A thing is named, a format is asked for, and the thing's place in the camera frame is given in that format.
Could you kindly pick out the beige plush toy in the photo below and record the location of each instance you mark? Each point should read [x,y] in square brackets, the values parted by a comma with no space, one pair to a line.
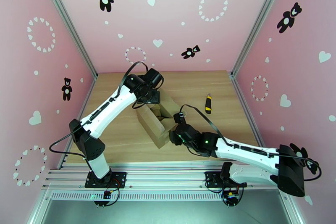
[157,111]

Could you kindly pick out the yellow black utility knife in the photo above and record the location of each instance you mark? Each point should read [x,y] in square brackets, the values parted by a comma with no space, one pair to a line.
[208,105]

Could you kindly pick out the brown cardboard express box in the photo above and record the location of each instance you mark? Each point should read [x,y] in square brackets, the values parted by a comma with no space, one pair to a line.
[151,126]

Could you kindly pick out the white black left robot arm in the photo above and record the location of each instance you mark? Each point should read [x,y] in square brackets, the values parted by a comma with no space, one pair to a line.
[110,113]

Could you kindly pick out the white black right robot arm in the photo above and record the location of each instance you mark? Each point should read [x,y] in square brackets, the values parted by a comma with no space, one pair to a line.
[249,152]

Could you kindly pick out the grey metal tray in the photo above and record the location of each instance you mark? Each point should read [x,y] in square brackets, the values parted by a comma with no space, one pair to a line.
[168,212]

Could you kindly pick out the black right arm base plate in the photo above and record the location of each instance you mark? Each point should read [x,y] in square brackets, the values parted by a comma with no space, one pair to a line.
[210,177]

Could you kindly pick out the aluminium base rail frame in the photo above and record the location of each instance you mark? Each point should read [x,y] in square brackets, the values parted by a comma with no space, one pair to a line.
[168,176]

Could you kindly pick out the aluminium table side rail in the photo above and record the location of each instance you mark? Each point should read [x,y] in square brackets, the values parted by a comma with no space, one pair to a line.
[238,89]

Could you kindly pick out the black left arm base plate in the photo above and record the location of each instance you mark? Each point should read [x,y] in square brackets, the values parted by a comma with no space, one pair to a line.
[121,178]

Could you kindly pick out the aluminium corner post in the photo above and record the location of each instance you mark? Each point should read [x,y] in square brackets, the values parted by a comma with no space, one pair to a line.
[260,21]
[67,21]

